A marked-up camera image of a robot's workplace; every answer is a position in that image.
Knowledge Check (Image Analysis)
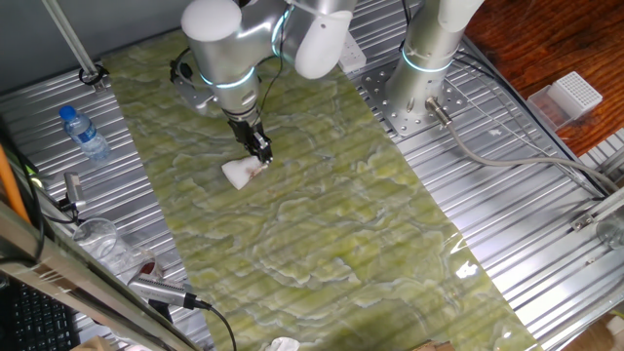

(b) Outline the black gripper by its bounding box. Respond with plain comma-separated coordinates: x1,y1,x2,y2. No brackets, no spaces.
226,115,274,165

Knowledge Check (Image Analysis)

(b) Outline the white sponge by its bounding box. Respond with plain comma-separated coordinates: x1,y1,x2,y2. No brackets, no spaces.
220,155,269,191

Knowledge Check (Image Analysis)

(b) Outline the green marble pattern mat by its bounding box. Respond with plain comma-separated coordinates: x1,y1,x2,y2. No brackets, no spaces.
100,4,543,351

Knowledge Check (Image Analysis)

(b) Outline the white power strip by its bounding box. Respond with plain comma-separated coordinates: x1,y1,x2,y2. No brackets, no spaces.
337,32,368,74

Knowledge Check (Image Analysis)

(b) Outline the small glass with brown liquid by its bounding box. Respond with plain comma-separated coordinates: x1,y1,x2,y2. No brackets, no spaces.
121,246,160,280

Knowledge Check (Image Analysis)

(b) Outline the water bottle with blue cap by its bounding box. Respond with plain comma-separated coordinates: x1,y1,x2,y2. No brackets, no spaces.
58,104,112,162

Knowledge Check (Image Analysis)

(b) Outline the large clear glass beaker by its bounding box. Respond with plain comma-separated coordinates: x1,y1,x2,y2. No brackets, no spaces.
71,216,123,267

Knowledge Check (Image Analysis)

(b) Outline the white crumpled tissue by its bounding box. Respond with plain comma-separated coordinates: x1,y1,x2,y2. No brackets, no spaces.
265,336,301,351

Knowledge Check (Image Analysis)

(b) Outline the aluminium pole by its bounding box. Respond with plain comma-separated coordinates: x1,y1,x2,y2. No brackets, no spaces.
41,0,109,93

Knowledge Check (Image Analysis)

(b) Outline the orange tube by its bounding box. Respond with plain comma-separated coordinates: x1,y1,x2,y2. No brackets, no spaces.
0,143,31,225

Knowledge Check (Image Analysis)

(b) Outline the brown cardboard box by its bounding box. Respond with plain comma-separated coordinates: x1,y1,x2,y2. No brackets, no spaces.
70,334,116,351

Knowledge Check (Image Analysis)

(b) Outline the brown wooden piece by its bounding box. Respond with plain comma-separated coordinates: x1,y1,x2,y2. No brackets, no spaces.
411,339,457,351

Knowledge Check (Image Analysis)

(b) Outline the black keyboard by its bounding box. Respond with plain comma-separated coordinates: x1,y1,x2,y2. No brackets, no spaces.
0,280,82,351

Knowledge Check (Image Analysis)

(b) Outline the clear plastic box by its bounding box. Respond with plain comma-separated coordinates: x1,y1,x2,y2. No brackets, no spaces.
526,85,571,133

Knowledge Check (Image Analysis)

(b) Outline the white pipette tip box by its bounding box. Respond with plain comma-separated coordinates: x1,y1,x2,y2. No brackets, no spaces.
549,70,605,121

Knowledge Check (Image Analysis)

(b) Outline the clear round glass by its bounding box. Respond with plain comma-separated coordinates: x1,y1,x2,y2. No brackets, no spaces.
595,214,624,251

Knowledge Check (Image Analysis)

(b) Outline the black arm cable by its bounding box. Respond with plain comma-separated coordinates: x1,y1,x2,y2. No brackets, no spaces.
256,28,287,118

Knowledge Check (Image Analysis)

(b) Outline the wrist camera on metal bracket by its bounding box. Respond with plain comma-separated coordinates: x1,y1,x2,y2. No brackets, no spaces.
169,58,218,116

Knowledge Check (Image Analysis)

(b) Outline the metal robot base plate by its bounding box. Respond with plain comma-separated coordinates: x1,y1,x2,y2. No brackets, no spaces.
358,58,472,138

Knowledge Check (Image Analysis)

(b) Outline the black camera cable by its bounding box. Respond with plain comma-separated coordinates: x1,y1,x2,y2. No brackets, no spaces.
183,292,239,351

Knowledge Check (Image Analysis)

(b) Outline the grey cable with metal plug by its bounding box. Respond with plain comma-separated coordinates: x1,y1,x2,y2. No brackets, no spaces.
423,96,623,195

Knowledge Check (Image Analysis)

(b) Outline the aluminium frame beam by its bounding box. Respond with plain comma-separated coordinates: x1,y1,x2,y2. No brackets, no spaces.
0,199,201,351

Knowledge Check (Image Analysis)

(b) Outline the aluminium profile rail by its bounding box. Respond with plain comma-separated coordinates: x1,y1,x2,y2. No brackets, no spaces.
569,184,624,233

